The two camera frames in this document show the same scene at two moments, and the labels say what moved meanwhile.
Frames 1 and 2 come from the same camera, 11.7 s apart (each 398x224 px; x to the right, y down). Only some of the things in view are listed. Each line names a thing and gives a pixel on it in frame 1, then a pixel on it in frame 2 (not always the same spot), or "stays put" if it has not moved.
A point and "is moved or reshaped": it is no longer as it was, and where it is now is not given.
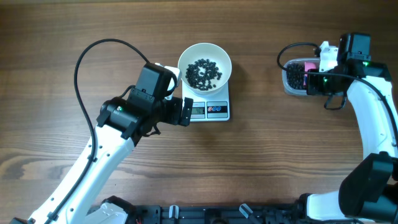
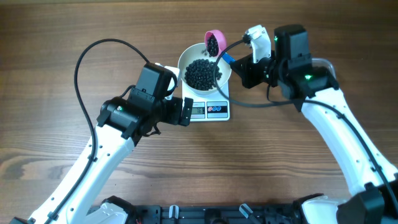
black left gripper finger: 186,111 stays put
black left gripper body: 171,111 stays put
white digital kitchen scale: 212,107 stays put
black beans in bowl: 200,73 stays put
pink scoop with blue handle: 308,66 is moved or reshaped
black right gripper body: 320,84 → 265,70
